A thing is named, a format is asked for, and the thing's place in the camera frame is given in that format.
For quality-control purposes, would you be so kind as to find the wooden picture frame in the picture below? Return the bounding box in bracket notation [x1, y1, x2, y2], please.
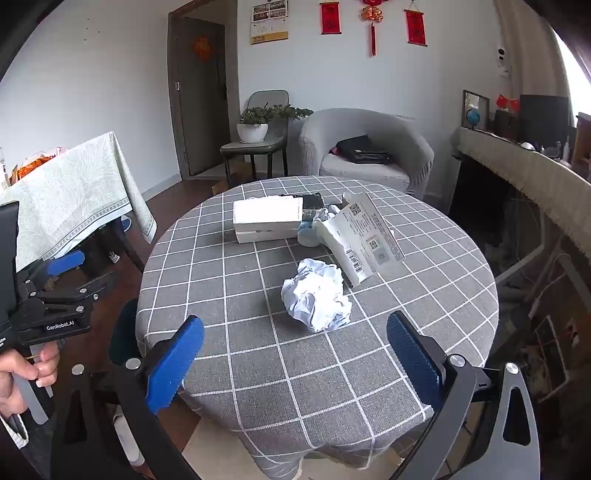
[462, 90, 490, 132]

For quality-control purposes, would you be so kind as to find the white paper ball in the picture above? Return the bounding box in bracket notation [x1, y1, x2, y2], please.
[281, 258, 352, 333]

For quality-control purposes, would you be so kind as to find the brown cardboard box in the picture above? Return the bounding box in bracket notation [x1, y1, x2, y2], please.
[211, 159, 252, 195]

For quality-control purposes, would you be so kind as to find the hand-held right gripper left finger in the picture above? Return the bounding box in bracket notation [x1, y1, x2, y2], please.
[50, 315, 206, 480]

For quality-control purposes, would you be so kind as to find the crumpled blue packet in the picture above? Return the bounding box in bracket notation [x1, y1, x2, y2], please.
[297, 219, 324, 247]

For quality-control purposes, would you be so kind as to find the red wall scroll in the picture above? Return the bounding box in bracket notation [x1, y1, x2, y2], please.
[320, 2, 342, 35]
[404, 9, 428, 47]

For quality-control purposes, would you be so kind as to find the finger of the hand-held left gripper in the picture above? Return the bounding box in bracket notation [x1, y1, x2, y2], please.
[41, 271, 120, 309]
[21, 250, 87, 295]

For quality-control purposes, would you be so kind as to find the potted plant white pot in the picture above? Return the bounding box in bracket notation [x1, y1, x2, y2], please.
[237, 104, 315, 144]

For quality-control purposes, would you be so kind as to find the orange snack bag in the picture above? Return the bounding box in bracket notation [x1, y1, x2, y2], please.
[11, 154, 56, 178]

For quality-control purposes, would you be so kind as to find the grey dining chair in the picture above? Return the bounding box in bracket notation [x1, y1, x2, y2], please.
[220, 90, 291, 188]

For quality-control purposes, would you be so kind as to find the sideboard with cream cloth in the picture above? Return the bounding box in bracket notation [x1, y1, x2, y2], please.
[457, 127, 591, 259]

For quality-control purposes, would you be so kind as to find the white metal rack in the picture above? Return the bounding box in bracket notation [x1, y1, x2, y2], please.
[496, 210, 591, 324]

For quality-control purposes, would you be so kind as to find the grey door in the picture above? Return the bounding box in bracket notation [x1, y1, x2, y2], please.
[167, 16, 227, 178]

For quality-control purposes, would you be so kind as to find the black handbag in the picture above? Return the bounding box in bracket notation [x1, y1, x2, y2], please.
[335, 135, 393, 165]

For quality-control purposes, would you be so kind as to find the dark wooden box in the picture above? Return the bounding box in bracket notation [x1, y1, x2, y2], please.
[494, 111, 519, 139]

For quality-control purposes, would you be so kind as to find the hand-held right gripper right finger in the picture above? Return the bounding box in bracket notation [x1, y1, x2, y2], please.
[385, 310, 541, 480]

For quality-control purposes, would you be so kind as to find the red knot ornament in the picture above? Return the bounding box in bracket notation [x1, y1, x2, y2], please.
[360, 0, 385, 57]

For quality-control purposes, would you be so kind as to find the grey armchair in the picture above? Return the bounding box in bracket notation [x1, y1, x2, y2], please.
[298, 108, 435, 199]

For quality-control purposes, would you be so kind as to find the person's left hand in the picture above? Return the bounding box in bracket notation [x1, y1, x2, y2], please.
[0, 340, 61, 416]

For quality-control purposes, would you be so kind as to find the table with pale green cloth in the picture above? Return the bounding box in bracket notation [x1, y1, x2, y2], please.
[0, 131, 158, 273]

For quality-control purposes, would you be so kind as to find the wall calendar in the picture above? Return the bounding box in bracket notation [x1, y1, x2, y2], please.
[250, 1, 290, 45]

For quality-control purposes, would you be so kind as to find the dark green trash bin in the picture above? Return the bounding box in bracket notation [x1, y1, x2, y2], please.
[108, 298, 141, 367]

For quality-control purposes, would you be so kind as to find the open white labelled cardboard box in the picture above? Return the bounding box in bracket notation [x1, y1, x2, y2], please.
[313, 191, 406, 289]

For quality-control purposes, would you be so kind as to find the round table with checked cloth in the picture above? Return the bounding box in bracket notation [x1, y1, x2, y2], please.
[135, 175, 500, 480]

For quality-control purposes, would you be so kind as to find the small black carton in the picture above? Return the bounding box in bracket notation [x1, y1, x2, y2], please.
[300, 193, 326, 220]

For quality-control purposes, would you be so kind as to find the black monitor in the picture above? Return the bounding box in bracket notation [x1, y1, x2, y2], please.
[519, 95, 570, 144]

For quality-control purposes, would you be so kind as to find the white flat box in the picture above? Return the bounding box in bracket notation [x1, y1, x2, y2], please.
[232, 196, 304, 244]

